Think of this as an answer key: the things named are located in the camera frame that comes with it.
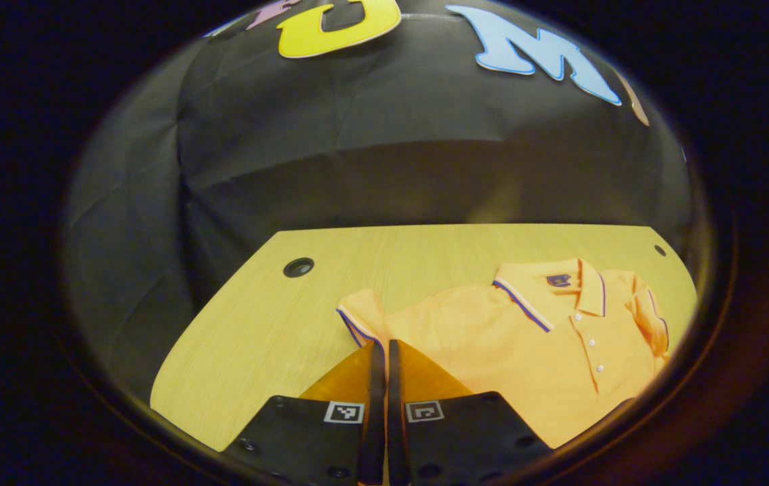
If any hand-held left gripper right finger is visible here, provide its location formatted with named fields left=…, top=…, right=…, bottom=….
left=388, top=340, right=552, bottom=486

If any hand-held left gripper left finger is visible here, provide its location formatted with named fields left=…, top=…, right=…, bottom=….
left=222, top=341, right=386, bottom=486

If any orange T-shirt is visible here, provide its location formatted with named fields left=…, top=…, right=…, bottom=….
left=336, top=258, right=672, bottom=450

